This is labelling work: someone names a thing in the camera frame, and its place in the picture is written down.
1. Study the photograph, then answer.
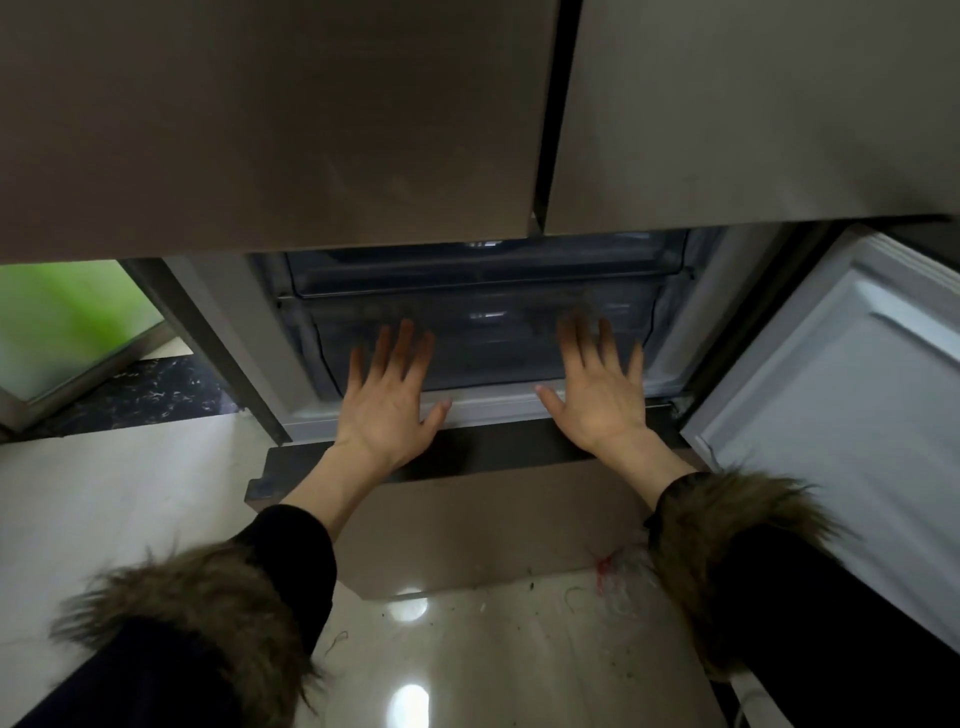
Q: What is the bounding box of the person's right hand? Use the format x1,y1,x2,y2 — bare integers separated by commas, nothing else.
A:
534,314,654,463

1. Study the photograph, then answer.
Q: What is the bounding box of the person's left hand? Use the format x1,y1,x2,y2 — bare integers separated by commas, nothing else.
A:
332,318,454,478

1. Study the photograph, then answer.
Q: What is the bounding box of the clear plastic fridge drawer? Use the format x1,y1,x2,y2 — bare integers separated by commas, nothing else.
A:
275,271,693,400

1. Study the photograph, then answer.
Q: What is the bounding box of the white fridge door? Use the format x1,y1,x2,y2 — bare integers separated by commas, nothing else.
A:
678,224,960,654

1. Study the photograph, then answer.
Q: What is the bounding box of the brown refrigerator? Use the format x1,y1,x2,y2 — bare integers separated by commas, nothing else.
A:
0,0,960,676

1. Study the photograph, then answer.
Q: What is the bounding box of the person's right forearm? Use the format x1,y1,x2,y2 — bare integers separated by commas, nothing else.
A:
599,428,960,728

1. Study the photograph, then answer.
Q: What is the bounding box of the person's left forearm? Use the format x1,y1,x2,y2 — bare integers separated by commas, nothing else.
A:
14,442,399,728

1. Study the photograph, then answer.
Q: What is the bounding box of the green object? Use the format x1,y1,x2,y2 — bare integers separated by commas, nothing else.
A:
0,261,164,361

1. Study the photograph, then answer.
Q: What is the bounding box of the frosted glass door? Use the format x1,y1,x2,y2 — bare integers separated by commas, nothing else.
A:
0,260,180,438

